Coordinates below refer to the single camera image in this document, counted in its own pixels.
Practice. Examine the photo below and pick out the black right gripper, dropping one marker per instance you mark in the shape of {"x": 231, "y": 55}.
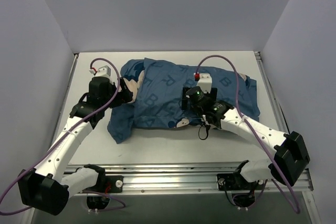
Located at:
{"x": 184, "y": 102}

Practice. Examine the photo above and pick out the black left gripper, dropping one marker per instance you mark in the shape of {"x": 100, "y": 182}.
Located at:
{"x": 122, "y": 94}

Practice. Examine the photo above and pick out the blue cartoon print pillowcase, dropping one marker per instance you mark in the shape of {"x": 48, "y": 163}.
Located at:
{"x": 157, "y": 87}

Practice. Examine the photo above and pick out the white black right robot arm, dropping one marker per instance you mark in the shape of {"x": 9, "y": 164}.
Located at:
{"x": 253, "y": 171}

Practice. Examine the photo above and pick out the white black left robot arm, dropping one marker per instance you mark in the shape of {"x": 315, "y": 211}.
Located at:
{"x": 44, "y": 186}

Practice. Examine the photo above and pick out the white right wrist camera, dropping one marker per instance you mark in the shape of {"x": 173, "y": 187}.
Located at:
{"x": 204, "y": 81}

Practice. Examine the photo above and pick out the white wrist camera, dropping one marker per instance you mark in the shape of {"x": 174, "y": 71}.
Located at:
{"x": 204, "y": 81}
{"x": 104, "y": 71}

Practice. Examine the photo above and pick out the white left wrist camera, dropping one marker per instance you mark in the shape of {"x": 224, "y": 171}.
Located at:
{"x": 104, "y": 71}

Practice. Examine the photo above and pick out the aluminium table edge rail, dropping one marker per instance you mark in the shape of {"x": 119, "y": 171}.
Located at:
{"x": 64, "y": 100}

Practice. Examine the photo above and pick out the aluminium right side rail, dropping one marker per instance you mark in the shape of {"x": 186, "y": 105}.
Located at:
{"x": 278, "y": 108}

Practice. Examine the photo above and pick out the aluminium front frame rail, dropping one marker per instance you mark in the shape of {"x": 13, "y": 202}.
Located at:
{"x": 170, "y": 179}

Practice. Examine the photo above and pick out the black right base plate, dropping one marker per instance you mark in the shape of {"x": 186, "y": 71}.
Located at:
{"x": 232, "y": 182}

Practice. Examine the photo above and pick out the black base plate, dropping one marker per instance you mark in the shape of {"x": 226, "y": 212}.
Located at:
{"x": 232, "y": 182}
{"x": 115, "y": 182}

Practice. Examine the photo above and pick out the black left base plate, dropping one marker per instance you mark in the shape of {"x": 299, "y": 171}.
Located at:
{"x": 115, "y": 182}

